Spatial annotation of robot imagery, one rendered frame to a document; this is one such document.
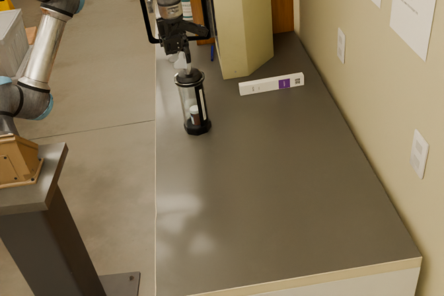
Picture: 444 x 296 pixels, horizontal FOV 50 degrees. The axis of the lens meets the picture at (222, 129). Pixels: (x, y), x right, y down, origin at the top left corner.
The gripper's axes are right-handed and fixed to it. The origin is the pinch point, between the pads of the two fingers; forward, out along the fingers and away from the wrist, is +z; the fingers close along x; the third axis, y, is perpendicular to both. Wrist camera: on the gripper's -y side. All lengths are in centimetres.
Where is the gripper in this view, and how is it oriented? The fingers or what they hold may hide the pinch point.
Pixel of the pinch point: (187, 67)
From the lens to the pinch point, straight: 164.5
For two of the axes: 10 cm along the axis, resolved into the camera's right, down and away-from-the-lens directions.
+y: -9.2, 3.1, -2.3
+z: 1.2, 8.0, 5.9
